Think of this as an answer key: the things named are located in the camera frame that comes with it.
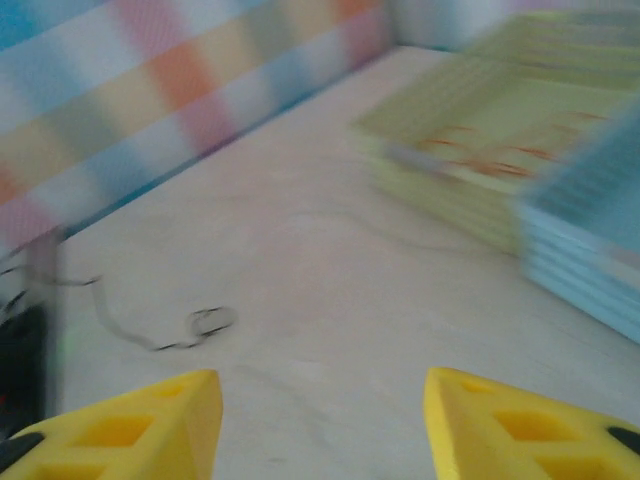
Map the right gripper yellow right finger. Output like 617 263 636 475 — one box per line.
423 366 640 480

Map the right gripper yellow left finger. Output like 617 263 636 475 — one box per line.
0 368 224 480

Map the thin black cable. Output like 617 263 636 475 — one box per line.
0 267 239 354

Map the thin orange cable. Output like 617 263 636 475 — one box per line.
417 112 609 151

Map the blue perforated plastic basket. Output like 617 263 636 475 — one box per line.
517 99 640 346

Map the green perforated plastic basket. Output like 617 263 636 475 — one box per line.
349 9 640 256

